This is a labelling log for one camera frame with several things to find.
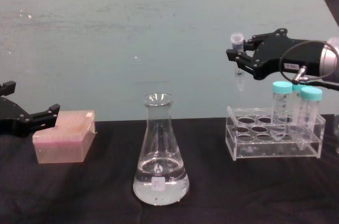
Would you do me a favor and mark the thin dark gripper cable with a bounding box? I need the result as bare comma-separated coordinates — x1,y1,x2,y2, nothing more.
279,40,339,83

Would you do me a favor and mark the teal capped centrifuge tube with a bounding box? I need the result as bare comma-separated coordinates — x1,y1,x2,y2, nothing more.
271,80,293,141
291,83,305,129
295,86,323,143

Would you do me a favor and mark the black table cloth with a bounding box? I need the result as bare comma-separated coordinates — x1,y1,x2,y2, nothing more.
0,114,339,224

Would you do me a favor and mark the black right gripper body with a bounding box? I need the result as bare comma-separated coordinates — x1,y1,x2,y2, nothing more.
248,28,325,80

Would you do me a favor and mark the pink translucent tip box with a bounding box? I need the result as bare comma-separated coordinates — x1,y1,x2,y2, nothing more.
32,110,97,165

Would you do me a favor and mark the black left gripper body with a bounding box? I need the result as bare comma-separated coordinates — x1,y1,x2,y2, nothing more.
0,96,34,138

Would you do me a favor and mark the clear acrylic tube rack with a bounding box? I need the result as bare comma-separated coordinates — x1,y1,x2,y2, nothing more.
225,105,326,162

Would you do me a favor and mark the clear glass conical flask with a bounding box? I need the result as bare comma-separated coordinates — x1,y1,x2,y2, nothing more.
132,93,191,207

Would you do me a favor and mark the small clear capped tube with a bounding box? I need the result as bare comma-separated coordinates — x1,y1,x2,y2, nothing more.
230,32,246,92

